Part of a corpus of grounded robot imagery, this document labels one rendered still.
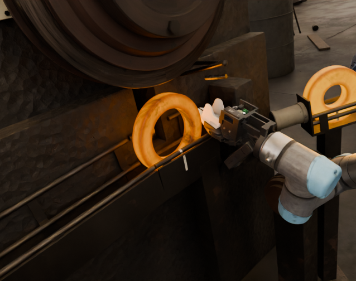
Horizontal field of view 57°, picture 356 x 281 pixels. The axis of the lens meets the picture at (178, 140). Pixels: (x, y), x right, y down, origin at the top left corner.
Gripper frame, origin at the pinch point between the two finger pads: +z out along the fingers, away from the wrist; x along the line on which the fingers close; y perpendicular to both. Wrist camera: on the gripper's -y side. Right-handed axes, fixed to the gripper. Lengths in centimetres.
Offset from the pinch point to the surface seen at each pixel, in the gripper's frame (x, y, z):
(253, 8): -211, -50, 135
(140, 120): 19.4, 6.9, 0.1
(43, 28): 33.6, 29.0, 4.3
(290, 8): -243, -51, 116
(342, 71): -32.3, 8.7, -18.7
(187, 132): 7.0, -1.6, -2.0
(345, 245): -49, -66, -38
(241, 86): -9.9, 6.0, -3.7
